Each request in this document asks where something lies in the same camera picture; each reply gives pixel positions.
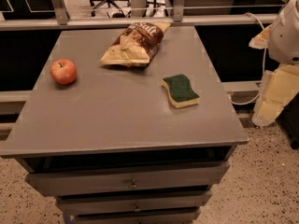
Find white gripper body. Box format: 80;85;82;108
268;0;299;64

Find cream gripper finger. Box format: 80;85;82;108
252;63;299;127
249;25;271;49

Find red apple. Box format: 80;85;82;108
50;59;77;85

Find green yellow sponge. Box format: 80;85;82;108
162;74;200;109

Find brown chip bag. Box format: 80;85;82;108
99;22;171;67

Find grey metal railing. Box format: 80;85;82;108
0;0;290;31

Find black office chair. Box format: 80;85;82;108
89;0;131;17

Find grey drawer cabinet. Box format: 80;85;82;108
0;25;249;224

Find bottom grey drawer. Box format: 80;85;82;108
63;207;200;224

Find grey drawer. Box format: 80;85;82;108
26;161;230;196
57;189;211;216
63;207;200;224

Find middle grey drawer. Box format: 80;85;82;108
57;189;211;216

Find top grey drawer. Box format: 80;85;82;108
26;161;230;196

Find white cable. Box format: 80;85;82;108
229;11;269;106

